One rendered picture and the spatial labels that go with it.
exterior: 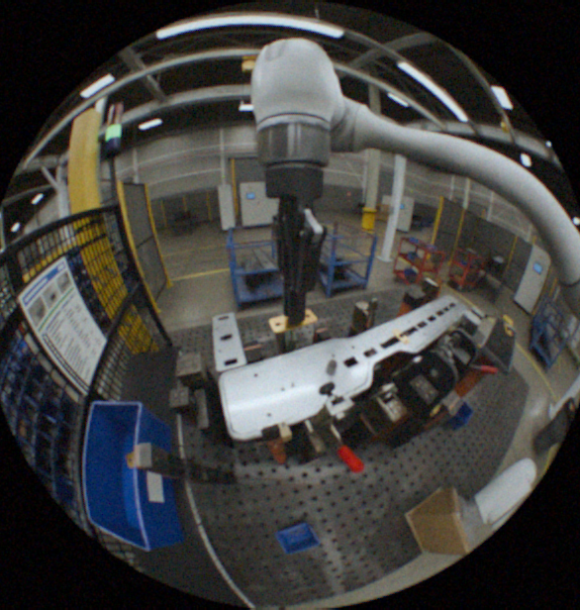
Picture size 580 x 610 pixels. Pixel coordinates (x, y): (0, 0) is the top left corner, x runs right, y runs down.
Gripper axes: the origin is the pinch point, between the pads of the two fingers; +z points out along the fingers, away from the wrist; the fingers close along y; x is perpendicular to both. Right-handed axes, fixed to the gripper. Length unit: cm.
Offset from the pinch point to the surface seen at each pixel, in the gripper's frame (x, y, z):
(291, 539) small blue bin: 19, -45, 58
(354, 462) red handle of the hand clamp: 0.3, -24.6, 14.2
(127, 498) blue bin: 50, -23, 25
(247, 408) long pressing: 13.7, -2.0, 28.5
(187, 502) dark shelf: 32.9, -22.8, 25.6
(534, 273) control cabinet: -709, -117, 13
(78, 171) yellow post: 61, 43, -44
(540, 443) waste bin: -228, -226, 119
